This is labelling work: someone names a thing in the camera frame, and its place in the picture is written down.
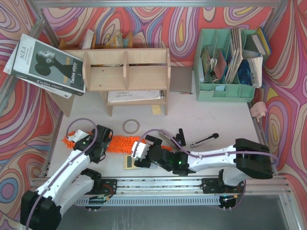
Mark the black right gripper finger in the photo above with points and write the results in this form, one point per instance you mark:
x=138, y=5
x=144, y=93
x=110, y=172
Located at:
x=153, y=140
x=142, y=163

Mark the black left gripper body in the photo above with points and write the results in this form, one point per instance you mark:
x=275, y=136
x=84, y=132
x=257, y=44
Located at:
x=105, y=134

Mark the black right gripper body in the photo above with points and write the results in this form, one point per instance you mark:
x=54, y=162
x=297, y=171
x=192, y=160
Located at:
x=153, y=152

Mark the yellow blue calculator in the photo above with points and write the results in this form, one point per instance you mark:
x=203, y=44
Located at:
x=129, y=164

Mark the orange chenille duster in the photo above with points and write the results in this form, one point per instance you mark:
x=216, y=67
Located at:
x=118, y=144

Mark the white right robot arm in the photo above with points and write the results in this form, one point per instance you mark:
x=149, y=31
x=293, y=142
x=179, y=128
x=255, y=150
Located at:
x=236, y=163

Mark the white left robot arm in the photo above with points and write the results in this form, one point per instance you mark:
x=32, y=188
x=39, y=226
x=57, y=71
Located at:
x=44, y=208

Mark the wooden bookshelf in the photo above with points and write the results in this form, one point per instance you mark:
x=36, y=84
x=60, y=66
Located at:
x=136, y=69

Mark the grey stapler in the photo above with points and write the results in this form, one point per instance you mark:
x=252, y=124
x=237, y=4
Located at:
x=168, y=138

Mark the clear tape roll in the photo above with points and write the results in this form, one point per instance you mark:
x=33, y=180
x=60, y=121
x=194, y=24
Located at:
x=131, y=126

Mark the black marker pen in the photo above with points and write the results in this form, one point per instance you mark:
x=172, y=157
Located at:
x=204, y=140

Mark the spiral notepad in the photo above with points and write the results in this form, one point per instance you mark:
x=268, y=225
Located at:
x=129, y=96

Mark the grey notebook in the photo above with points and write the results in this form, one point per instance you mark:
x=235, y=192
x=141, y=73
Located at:
x=181, y=79

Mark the pink pig figurine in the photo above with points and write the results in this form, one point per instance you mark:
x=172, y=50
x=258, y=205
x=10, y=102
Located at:
x=258, y=110

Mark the green desk organizer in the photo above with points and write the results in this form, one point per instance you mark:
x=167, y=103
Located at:
x=211, y=65

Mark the black Twins story book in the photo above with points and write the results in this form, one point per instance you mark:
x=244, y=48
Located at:
x=41, y=63

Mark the white book under stack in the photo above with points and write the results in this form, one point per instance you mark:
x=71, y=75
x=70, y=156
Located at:
x=8, y=69

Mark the blue yellow book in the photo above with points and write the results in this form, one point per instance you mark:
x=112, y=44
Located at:
x=260, y=41

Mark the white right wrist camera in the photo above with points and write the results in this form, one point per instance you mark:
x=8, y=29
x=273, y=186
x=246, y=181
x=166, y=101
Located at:
x=139, y=152

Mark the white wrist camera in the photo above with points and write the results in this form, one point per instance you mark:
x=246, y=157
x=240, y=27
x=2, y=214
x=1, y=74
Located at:
x=139, y=152
x=75, y=136

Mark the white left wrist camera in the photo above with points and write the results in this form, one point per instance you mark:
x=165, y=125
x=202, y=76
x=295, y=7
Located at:
x=75, y=136

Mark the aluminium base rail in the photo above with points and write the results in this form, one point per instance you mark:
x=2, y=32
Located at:
x=173, y=186

